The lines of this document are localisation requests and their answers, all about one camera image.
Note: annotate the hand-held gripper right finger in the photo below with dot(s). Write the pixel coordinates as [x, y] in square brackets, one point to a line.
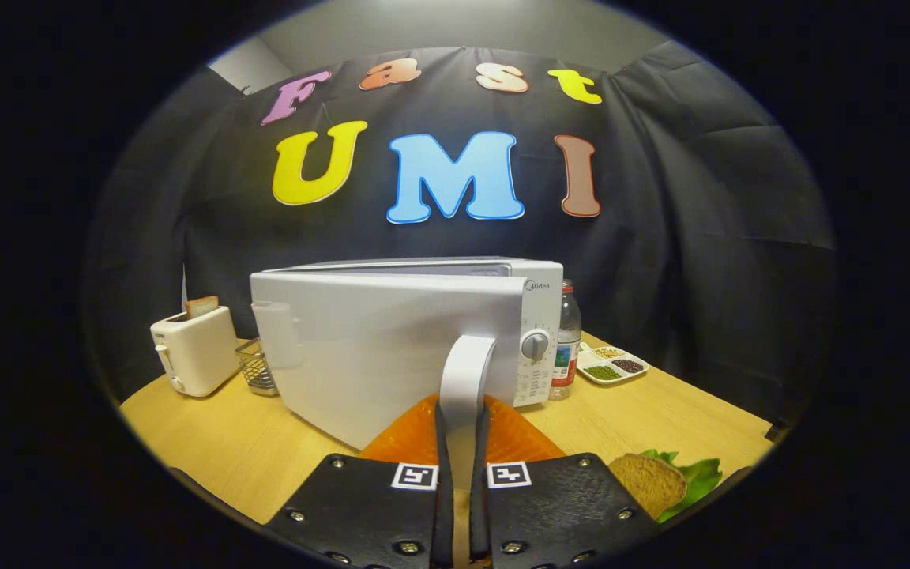
[558, 514]

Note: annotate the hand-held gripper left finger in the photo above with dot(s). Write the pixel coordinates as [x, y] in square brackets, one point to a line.
[360, 514]

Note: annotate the lettuce sandwich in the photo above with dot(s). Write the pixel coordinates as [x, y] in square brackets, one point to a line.
[648, 482]

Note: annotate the white microwave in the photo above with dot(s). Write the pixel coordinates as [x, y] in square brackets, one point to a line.
[384, 348]

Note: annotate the white divided dish with beans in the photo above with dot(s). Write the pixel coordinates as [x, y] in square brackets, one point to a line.
[609, 367]

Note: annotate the clear plastic water bottle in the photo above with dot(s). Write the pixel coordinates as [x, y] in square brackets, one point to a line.
[565, 340]

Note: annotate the white toaster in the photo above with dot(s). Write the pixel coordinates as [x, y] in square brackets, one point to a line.
[198, 356]

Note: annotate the toast slice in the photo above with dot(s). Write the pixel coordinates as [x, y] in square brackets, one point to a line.
[202, 307]

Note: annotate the black backdrop cloth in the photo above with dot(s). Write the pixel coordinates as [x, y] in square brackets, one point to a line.
[700, 237]

